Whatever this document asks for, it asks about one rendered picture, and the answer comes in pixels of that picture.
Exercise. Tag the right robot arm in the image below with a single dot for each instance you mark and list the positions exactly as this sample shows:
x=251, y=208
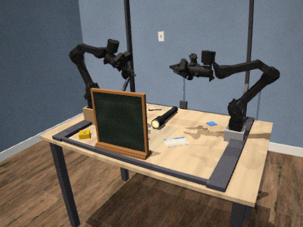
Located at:
x=76, y=56

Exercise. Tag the black metal gantry frame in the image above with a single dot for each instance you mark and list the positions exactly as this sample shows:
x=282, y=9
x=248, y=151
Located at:
x=129, y=47

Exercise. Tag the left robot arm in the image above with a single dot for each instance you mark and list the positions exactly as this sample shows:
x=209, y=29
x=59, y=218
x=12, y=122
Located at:
x=235, y=106

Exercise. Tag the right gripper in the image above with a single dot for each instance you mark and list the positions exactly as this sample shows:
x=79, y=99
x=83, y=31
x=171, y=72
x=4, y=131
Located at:
x=124, y=67

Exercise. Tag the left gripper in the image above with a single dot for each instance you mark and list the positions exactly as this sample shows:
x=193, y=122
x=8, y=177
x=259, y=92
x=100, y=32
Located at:
x=181, y=69

